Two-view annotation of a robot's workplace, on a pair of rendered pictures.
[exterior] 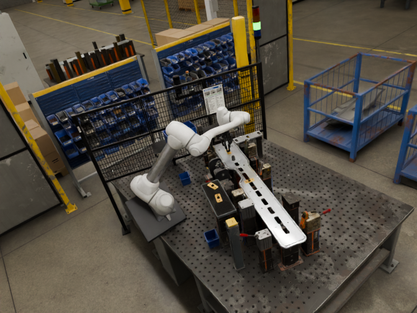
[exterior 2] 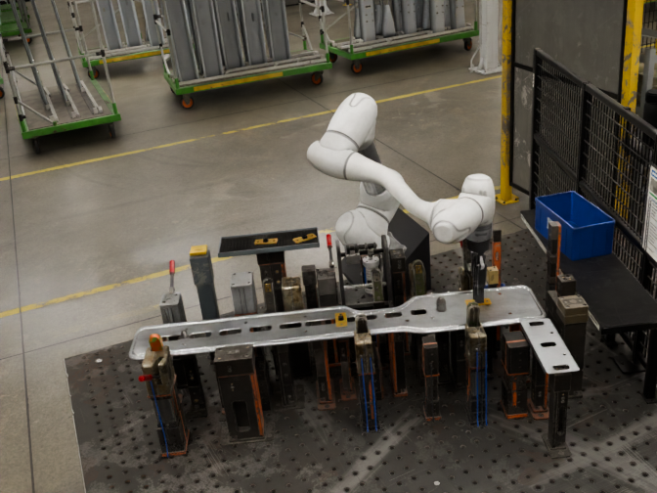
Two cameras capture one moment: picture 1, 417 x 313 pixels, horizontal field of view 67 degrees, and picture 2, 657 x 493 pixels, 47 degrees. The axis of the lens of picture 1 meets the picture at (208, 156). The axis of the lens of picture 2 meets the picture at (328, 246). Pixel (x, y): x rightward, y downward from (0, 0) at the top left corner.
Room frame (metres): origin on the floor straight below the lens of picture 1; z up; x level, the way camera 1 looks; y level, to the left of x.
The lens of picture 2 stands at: (2.39, -2.42, 2.36)
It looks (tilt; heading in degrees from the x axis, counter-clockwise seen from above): 26 degrees down; 101
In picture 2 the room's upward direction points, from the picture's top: 6 degrees counter-clockwise
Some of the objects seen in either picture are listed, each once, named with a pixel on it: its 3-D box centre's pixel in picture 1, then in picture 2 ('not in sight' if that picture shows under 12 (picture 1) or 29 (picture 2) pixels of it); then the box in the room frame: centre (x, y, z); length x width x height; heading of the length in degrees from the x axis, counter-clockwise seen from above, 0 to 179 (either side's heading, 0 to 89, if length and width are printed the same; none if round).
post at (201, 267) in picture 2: (235, 246); (208, 304); (1.43, -0.06, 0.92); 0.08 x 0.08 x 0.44; 12
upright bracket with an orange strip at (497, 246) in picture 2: not in sight; (496, 292); (2.50, -0.02, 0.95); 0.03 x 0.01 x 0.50; 12
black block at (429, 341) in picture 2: (255, 171); (431, 380); (2.28, -0.40, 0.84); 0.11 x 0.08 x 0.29; 102
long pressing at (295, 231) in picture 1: (251, 182); (335, 323); (1.96, -0.30, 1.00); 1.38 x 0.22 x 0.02; 12
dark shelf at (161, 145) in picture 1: (195, 136); (585, 260); (2.82, 0.09, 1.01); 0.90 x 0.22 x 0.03; 102
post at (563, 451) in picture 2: (259, 146); (558, 408); (2.66, -0.53, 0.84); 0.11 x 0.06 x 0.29; 102
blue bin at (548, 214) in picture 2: (180, 134); (572, 224); (2.79, 0.23, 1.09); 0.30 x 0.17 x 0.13; 111
